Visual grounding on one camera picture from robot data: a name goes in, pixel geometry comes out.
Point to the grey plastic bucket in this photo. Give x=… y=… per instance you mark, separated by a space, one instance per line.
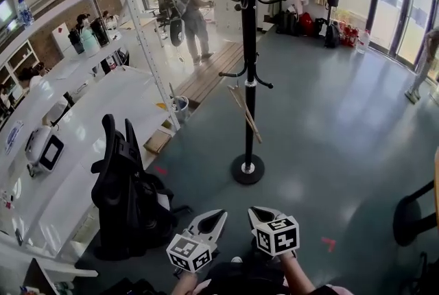
x=180 y=108

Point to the mint green thermos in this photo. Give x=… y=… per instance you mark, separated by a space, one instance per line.
x=90 y=41

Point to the person's left forearm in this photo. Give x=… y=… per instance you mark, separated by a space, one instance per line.
x=183 y=285

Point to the brown cardboard box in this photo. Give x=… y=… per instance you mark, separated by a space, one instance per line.
x=157 y=142

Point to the person's shoe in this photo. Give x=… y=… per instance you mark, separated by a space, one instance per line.
x=236 y=259

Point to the black metal coat rack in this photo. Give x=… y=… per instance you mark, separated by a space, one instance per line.
x=247 y=46

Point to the black office chair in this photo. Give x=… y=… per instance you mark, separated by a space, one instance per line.
x=123 y=190

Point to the wooden clothes hanger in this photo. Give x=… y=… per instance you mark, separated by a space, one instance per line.
x=244 y=108

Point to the white device with screen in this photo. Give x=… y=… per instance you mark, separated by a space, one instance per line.
x=46 y=151

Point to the black bottle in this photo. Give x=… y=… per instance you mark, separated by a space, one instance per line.
x=76 y=41

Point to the red fire extinguishers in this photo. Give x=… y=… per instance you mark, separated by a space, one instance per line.
x=349 y=35

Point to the black backpack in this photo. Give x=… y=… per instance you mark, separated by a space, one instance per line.
x=332 y=36

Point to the black swivel chair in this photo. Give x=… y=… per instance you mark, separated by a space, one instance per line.
x=164 y=10

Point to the person's right forearm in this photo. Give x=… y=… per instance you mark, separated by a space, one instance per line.
x=296 y=274

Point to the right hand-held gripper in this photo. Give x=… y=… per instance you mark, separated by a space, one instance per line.
x=278 y=235

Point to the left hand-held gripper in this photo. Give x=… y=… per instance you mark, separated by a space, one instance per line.
x=189 y=252

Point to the person's black trousers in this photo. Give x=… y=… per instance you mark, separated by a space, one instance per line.
x=247 y=278

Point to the white metal shelving unit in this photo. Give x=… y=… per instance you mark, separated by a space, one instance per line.
x=85 y=98

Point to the wooden slat platform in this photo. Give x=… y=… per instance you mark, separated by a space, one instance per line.
x=212 y=74

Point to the large clear water jug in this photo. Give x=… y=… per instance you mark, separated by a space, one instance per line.
x=363 y=41

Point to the red bag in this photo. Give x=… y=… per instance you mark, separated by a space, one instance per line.
x=306 y=24

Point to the black bag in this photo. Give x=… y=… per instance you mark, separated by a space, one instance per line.
x=287 y=24

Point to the clear water bottle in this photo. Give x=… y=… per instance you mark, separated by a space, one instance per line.
x=25 y=12

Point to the black round stool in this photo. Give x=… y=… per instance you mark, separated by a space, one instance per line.
x=409 y=214

